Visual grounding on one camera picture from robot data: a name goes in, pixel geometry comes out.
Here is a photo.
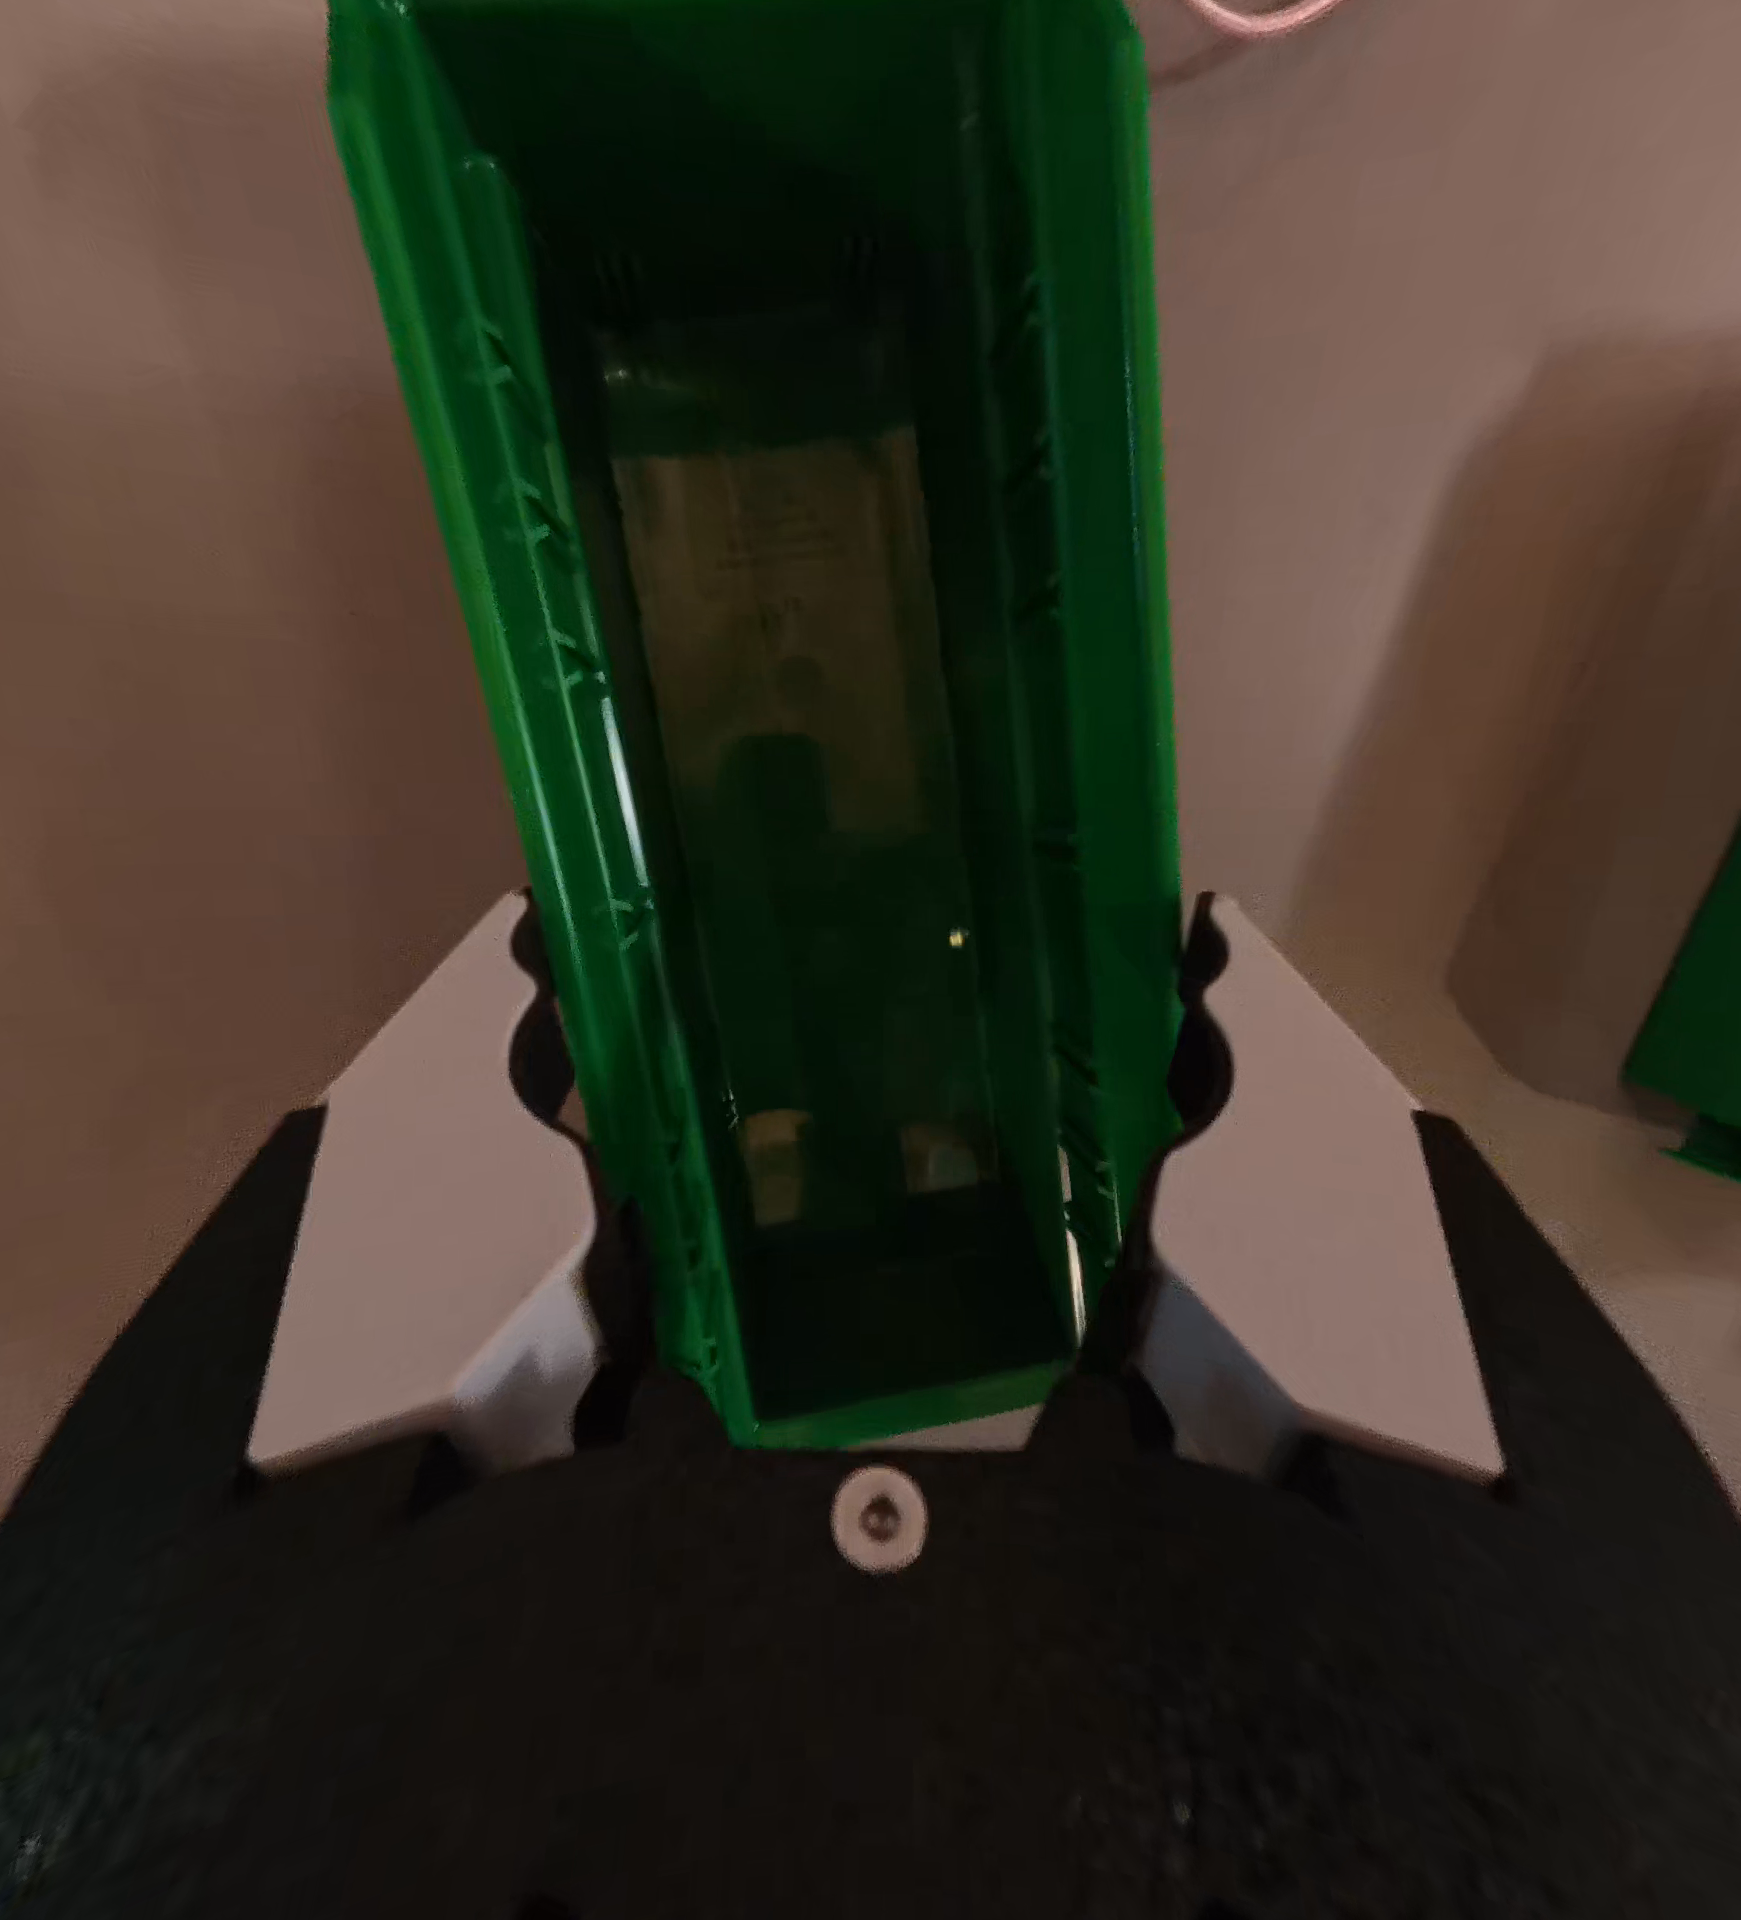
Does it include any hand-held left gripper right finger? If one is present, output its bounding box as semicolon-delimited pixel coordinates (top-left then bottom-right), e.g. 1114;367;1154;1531
1087;893;1508;1488

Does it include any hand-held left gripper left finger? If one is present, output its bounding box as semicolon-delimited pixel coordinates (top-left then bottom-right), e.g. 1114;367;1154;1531
246;889;654;1482

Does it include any pink cable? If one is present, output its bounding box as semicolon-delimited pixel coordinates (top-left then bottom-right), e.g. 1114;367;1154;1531
1154;0;1336;85

